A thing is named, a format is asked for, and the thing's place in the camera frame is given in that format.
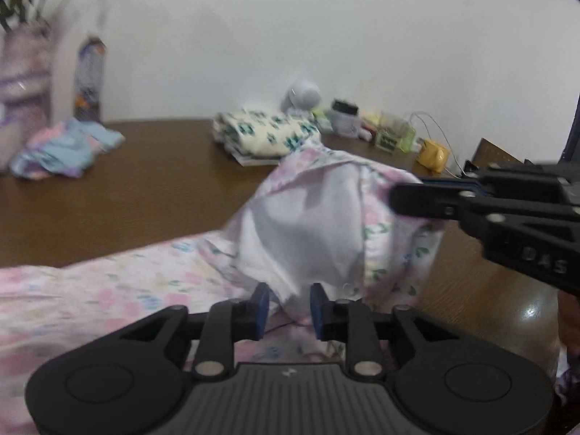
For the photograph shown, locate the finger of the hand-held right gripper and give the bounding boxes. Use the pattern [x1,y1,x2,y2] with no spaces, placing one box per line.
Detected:
[419,167,572,207]
[390,183,580,297]

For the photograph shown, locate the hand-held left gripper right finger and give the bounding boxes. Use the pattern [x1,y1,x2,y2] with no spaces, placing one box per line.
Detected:
[309,283,458,379]

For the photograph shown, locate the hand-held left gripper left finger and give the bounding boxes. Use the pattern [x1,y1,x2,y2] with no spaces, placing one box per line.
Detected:
[120,282,271,379]

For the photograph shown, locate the pink floral dress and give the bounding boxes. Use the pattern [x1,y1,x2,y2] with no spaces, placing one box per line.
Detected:
[0,138,447,435]

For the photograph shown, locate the person's right hand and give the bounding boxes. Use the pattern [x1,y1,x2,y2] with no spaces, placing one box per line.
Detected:
[558,290,580,363]

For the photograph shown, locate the yellow mug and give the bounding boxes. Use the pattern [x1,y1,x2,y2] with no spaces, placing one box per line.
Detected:
[417,140,451,174]

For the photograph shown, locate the black monitor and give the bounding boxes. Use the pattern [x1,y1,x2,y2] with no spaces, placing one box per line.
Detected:
[562,93,580,164]

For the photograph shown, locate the green spray bottle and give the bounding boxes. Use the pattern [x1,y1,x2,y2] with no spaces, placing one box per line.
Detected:
[399,124,418,152]

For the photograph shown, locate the glass cup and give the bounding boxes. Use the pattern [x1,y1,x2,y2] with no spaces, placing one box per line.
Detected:
[374,111,411,150]

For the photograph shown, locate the white folded cloth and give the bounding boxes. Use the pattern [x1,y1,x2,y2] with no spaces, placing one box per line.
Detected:
[231,149,284,167]

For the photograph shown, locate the white round robot speaker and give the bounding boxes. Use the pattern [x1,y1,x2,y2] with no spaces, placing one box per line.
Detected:
[283,80,322,116]

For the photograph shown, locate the folded cream green-flower cloth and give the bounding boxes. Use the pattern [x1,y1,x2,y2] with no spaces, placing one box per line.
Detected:
[212,108,320,157]

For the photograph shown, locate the pastel blue pink cloth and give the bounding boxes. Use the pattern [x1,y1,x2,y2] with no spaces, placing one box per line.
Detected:
[9,117,125,179]

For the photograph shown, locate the plastic tea bottle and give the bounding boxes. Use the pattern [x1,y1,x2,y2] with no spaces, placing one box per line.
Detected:
[73,36,107,123]

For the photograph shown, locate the purple ceramic vase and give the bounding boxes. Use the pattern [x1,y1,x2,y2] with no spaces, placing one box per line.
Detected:
[0,20,53,173]

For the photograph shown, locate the brown board with handle hole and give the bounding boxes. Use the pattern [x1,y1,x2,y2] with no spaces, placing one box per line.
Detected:
[471,137,522,175]

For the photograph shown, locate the white cable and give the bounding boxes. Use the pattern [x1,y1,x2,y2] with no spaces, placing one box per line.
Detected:
[410,111,463,173]

